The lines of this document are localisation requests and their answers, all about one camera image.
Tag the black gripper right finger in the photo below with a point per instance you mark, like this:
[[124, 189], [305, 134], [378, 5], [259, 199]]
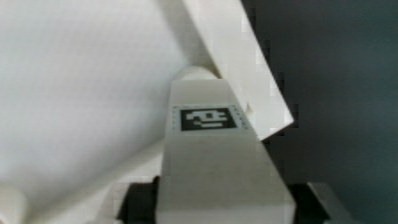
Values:
[[320, 209]]

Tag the white desk tabletop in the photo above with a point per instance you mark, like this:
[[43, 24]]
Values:
[[90, 55]]

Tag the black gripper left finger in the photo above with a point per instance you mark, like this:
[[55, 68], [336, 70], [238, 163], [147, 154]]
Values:
[[138, 203]]

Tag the white desk leg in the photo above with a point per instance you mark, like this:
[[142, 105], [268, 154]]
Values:
[[220, 186]]

